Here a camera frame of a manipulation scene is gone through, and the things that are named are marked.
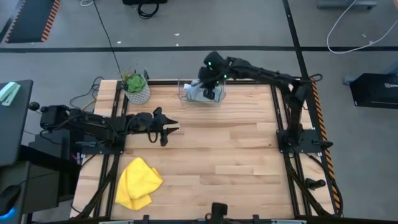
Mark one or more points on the black equipment cabinet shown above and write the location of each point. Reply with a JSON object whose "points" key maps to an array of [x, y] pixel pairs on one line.
{"points": [[46, 174]]}

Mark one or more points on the mint green stapler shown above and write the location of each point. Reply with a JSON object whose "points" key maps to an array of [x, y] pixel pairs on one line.
{"points": [[9, 93]]}

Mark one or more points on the black round knob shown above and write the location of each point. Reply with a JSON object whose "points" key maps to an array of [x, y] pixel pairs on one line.
{"points": [[34, 106]]}

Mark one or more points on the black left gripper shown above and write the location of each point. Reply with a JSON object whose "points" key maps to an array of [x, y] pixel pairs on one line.
{"points": [[161, 124]]}

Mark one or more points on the orange black hazard strip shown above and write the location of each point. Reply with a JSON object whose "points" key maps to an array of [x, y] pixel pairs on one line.
{"points": [[326, 146]]}

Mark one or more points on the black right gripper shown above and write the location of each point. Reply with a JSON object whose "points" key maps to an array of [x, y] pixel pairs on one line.
{"points": [[210, 81]]}

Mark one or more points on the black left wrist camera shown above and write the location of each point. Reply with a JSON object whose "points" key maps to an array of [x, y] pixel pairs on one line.
{"points": [[143, 121]]}

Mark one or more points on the black mat with orange edge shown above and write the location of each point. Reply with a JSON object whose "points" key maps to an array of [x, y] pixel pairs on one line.
{"points": [[28, 18]]}

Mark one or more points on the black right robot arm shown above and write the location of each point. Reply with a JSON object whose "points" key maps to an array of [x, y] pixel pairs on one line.
{"points": [[264, 73]]}

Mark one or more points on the black box with white logo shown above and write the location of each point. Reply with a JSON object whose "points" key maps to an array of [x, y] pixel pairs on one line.
{"points": [[376, 90]]}

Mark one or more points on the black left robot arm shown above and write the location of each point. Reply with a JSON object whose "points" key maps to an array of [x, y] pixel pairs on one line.
{"points": [[93, 124]]}

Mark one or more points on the black side desk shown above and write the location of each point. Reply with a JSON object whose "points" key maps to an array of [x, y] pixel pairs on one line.
{"points": [[12, 130]]}

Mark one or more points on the clear plastic bin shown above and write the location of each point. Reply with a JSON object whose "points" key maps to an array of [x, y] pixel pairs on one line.
{"points": [[202, 104]]}

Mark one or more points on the small black boxy object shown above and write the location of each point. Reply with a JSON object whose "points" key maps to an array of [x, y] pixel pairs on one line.
{"points": [[217, 211]]}

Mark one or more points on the light blue microfiber towel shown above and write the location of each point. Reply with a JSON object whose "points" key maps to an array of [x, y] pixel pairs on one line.
{"points": [[196, 93]]}

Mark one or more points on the succulent in patterned white pot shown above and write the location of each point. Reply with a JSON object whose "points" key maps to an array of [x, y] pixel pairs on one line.
{"points": [[136, 88]]}

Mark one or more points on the yellow microfiber towel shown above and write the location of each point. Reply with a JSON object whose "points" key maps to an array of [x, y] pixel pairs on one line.
{"points": [[136, 183]]}

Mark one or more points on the black aluminium table frame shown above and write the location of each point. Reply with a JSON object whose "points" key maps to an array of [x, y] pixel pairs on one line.
{"points": [[161, 82]]}

